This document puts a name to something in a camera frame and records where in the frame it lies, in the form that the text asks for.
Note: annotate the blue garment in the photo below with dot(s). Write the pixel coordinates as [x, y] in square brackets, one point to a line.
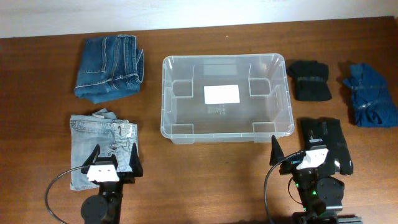
[372, 103]

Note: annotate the light blue jeans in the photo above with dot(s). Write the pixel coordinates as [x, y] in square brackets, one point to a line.
[115, 137]

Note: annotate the white label in container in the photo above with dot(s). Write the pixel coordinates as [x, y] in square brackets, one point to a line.
[222, 94]

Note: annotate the dark blue folded jeans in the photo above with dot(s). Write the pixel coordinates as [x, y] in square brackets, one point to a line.
[111, 67]

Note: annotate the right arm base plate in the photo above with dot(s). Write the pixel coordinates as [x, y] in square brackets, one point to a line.
[300, 218]

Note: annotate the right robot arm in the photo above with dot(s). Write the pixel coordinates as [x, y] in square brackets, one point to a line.
[320, 194]

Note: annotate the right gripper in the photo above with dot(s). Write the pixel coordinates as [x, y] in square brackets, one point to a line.
[277, 153]

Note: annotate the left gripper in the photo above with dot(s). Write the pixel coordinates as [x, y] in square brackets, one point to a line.
[134, 163]

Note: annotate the clear plastic storage container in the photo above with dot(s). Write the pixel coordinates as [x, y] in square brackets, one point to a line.
[264, 110]

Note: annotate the small black garment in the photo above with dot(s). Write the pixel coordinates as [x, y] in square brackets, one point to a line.
[310, 79]

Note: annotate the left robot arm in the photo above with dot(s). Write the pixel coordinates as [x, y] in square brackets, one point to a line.
[105, 207]

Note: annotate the large black garment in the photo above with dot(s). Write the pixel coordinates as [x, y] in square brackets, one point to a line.
[330, 131]

